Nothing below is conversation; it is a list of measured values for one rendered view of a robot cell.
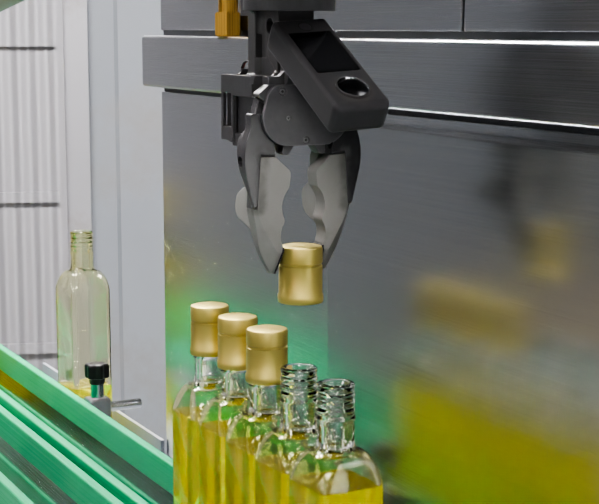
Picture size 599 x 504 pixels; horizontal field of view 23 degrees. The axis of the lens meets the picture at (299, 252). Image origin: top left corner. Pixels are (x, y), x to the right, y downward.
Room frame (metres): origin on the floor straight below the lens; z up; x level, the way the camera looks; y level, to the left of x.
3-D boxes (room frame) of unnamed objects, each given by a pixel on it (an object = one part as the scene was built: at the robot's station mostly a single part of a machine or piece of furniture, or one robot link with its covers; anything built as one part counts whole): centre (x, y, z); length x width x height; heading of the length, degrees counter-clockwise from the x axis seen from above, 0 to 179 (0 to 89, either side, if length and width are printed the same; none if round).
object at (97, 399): (1.70, 0.22, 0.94); 0.07 x 0.04 x 0.13; 118
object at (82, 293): (1.88, 0.28, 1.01); 0.06 x 0.06 x 0.26; 35
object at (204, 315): (1.27, 0.08, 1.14); 0.04 x 0.04 x 0.04
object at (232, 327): (1.21, 0.05, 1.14); 0.04 x 0.04 x 0.04
